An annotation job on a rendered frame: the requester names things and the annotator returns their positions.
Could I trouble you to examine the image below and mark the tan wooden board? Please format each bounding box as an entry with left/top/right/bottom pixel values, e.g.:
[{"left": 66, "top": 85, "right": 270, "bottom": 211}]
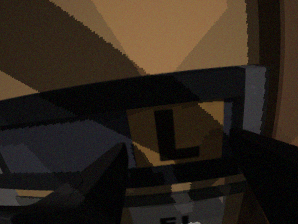
[{"left": 0, "top": 0, "right": 298, "bottom": 224}]

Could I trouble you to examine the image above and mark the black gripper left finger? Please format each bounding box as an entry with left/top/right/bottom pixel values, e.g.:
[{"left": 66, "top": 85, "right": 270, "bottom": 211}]
[{"left": 0, "top": 143, "right": 129, "bottom": 224}]

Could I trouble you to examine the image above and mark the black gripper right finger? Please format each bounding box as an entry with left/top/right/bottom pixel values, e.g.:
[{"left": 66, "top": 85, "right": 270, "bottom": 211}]
[{"left": 229, "top": 127, "right": 298, "bottom": 224}]

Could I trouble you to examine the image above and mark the tan letter tile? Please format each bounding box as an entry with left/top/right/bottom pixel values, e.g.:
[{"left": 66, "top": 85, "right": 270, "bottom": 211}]
[{"left": 126, "top": 97, "right": 223, "bottom": 168}]

